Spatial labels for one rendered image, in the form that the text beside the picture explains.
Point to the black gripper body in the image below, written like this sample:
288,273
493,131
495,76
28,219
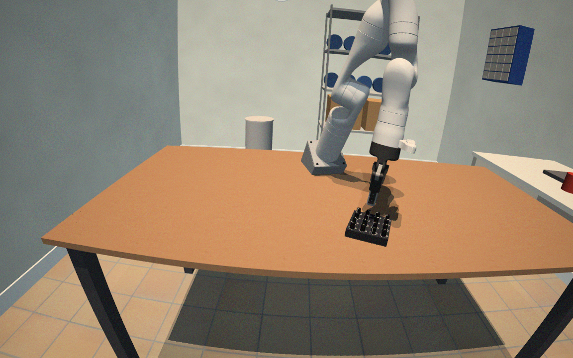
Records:
383,153

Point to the black knob box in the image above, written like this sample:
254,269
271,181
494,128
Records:
368,227

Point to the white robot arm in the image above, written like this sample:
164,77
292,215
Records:
393,22

